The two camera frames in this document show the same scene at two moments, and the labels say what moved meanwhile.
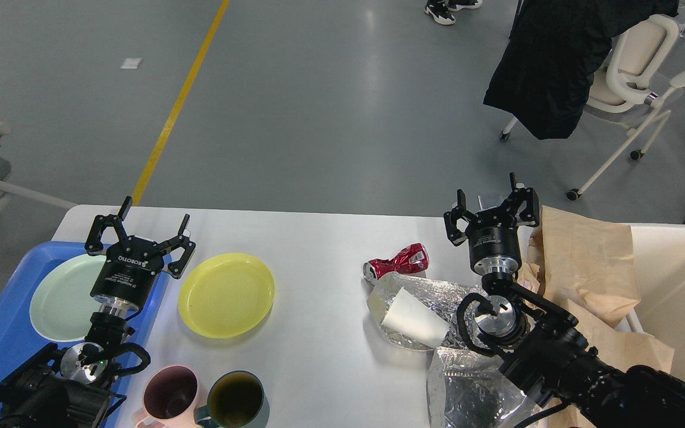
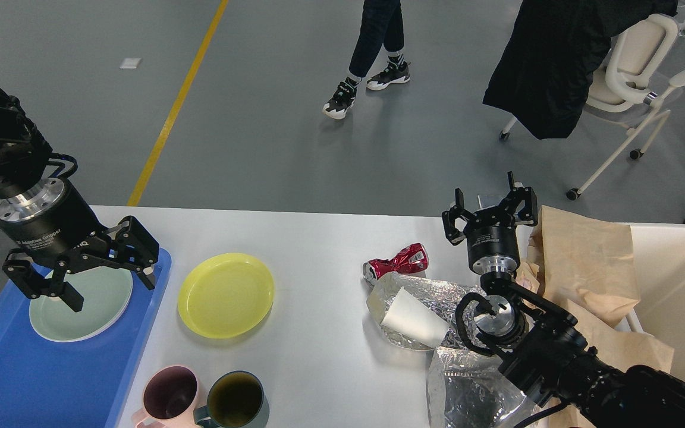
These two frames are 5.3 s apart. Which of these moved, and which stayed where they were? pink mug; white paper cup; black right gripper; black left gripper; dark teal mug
Moved: black left gripper
Stayed: white paper cup; pink mug; black right gripper; dark teal mug
